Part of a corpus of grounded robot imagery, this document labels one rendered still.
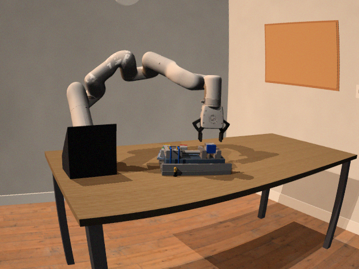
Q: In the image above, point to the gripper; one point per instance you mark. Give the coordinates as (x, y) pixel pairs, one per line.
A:
(211, 118)

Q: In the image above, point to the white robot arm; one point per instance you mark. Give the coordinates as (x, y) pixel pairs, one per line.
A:
(80, 100)

